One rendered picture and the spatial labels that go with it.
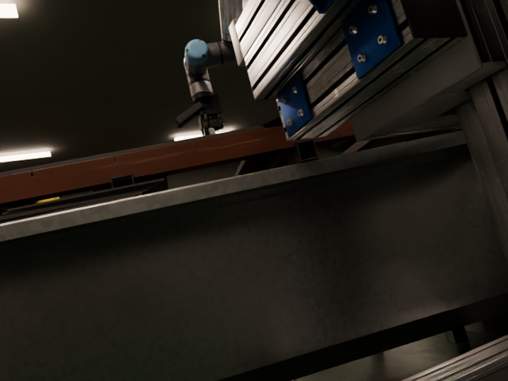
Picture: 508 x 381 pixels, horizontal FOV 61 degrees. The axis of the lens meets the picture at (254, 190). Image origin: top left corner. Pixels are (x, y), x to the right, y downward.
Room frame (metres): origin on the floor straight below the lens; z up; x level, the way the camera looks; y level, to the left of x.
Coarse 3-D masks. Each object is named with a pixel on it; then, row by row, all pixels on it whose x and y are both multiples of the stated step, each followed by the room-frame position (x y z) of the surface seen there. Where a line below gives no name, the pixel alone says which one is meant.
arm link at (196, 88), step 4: (192, 84) 1.38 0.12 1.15; (196, 84) 1.38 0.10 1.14; (200, 84) 1.37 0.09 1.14; (204, 84) 1.38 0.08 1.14; (208, 84) 1.39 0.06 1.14; (192, 88) 1.39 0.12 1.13; (196, 88) 1.38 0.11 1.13; (200, 88) 1.37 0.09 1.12; (204, 88) 1.38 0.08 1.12; (208, 88) 1.39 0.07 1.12; (192, 92) 1.39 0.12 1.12; (196, 92) 1.38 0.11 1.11; (200, 92) 1.38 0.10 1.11; (204, 92) 1.38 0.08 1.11; (208, 92) 1.39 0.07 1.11; (212, 92) 1.41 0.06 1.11; (192, 96) 1.40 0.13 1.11
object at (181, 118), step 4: (196, 104) 1.38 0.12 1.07; (200, 104) 1.38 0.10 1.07; (192, 108) 1.38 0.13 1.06; (196, 108) 1.38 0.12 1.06; (200, 108) 1.38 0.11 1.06; (184, 112) 1.37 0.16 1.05; (188, 112) 1.37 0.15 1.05; (192, 112) 1.38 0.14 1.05; (196, 112) 1.38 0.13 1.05; (180, 116) 1.37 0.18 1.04; (184, 116) 1.37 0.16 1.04; (188, 116) 1.37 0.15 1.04; (192, 116) 1.40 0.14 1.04; (176, 120) 1.37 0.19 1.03; (180, 120) 1.37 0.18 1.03; (184, 120) 1.37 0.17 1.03; (188, 120) 1.40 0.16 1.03; (176, 124) 1.38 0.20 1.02; (180, 124) 1.37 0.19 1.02; (184, 124) 1.39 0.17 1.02
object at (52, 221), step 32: (320, 160) 0.84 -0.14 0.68; (352, 160) 0.85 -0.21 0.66; (384, 160) 0.86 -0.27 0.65; (416, 160) 1.10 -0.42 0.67; (160, 192) 0.77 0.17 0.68; (192, 192) 0.78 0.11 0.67; (224, 192) 0.79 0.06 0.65; (256, 192) 1.01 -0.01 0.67; (288, 192) 1.02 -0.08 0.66; (0, 224) 0.71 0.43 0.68; (32, 224) 0.72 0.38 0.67; (64, 224) 0.73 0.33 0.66; (96, 224) 0.92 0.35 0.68; (128, 224) 0.94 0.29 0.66
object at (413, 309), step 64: (320, 192) 1.00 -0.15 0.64; (384, 192) 1.03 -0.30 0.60; (448, 192) 1.07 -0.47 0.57; (0, 256) 0.85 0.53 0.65; (64, 256) 0.88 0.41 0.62; (128, 256) 0.91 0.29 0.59; (192, 256) 0.93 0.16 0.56; (256, 256) 0.96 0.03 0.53; (320, 256) 0.99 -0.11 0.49; (384, 256) 1.02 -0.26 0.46; (448, 256) 1.06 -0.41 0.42; (0, 320) 0.85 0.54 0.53; (64, 320) 0.88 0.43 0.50; (128, 320) 0.90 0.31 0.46; (192, 320) 0.93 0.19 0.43; (256, 320) 0.96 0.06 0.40; (320, 320) 0.98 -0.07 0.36; (384, 320) 1.01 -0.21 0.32
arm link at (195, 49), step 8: (192, 40) 1.26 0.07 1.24; (200, 40) 1.27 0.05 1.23; (192, 48) 1.26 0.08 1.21; (200, 48) 1.26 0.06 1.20; (208, 48) 1.27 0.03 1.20; (216, 48) 1.29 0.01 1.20; (184, 56) 1.30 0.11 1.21; (192, 56) 1.26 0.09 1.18; (200, 56) 1.26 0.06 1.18; (208, 56) 1.28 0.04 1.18; (216, 56) 1.29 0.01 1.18; (192, 64) 1.29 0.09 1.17; (200, 64) 1.29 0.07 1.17; (208, 64) 1.31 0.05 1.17; (216, 64) 1.32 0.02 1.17; (192, 72) 1.35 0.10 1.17; (200, 72) 1.35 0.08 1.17
